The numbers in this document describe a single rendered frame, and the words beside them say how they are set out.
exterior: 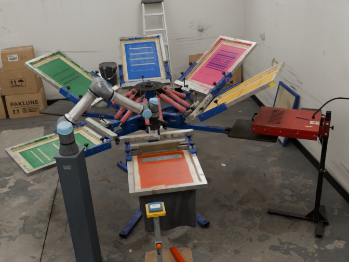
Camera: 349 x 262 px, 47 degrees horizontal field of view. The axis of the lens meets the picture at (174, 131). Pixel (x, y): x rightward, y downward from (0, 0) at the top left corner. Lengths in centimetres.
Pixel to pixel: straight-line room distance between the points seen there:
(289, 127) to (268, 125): 18
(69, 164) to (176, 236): 144
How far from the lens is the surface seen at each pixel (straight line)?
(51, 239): 433
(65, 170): 322
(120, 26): 733
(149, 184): 311
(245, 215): 436
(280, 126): 368
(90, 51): 743
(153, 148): 348
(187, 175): 319
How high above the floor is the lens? 263
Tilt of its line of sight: 25 degrees down
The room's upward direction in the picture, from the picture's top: 3 degrees counter-clockwise
